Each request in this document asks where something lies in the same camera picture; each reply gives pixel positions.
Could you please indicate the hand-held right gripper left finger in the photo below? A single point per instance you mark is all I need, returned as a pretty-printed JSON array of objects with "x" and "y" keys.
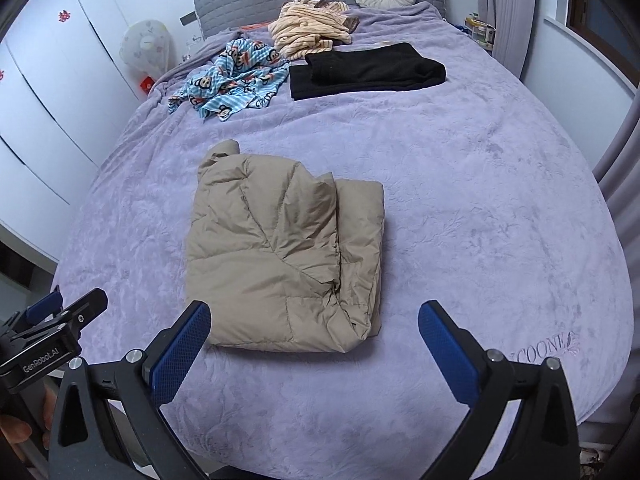
[{"x": 182, "y": 355}]

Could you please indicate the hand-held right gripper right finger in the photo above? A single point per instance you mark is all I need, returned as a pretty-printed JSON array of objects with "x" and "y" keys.
[{"x": 447, "y": 355}]

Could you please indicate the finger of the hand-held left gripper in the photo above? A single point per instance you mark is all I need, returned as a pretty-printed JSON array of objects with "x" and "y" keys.
[
  {"x": 45, "y": 306},
  {"x": 80, "y": 310}
]

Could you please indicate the beige puffer jacket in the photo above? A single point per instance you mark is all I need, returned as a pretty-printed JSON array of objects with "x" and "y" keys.
[{"x": 260, "y": 260}]

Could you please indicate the person's left hand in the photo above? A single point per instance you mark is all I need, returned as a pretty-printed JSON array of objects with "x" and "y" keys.
[{"x": 48, "y": 410}]

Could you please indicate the purple plush blanket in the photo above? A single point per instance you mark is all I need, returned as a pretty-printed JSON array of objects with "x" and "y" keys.
[{"x": 475, "y": 210}]

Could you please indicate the white wardrobe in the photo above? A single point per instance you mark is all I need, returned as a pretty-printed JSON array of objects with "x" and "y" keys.
[{"x": 50, "y": 85}]

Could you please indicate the grey curtain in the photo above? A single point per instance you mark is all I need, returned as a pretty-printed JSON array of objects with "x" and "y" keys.
[
  {"x": 510, "y": 10},
  {"x": 622, "y": 210}
]

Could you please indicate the small red box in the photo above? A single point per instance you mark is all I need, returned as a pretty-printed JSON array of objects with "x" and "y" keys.
[{"x": 147, "y": 85}]

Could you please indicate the white covered standing fan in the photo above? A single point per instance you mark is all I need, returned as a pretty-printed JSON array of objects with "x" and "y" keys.
[{"x": 145, "y": 47}]

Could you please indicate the blue monkey print cloth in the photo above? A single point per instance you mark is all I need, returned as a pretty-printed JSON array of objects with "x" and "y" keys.
[{"x": 235, "y": 85}]

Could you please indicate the red paper cutout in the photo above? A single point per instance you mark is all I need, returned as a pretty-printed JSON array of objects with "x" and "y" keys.
[{"x": 64, "y": 15}]

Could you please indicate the black garment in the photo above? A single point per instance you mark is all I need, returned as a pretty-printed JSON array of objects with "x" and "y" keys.
[{"x": 360, "y": 72}]

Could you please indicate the yellow striped garment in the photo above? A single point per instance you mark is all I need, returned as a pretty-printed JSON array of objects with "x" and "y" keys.
[{"x": 300, "y": 30}]

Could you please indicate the dark window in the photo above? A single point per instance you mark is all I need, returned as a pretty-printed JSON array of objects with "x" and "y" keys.
[{"x": 600, "y": 10}]

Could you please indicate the dark grey wall strip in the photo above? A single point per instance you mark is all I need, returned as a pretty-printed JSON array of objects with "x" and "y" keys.
[{"x": 189, "y": 18}]

